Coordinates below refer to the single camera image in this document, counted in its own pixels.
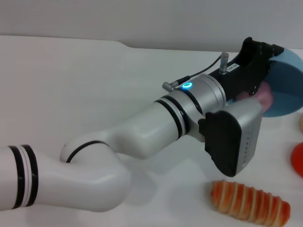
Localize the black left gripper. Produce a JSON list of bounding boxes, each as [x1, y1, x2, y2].
[[211, 36, 285, 102]]

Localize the red round object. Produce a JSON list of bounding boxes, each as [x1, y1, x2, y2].
[[290, 141, 303, 178]]

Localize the blue bowl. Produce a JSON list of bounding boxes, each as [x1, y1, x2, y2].
[[233, 47, 303, 118]]

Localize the pink toy peach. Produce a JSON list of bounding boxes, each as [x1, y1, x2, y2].
[[236, 82, 274, 111]]

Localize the orange striped toy bread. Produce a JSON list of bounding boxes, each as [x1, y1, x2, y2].
[[210, 179, 291, 227]]

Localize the black wrist cable silver plugs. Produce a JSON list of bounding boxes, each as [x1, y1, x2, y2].
[[162, 52, 230, 89]]

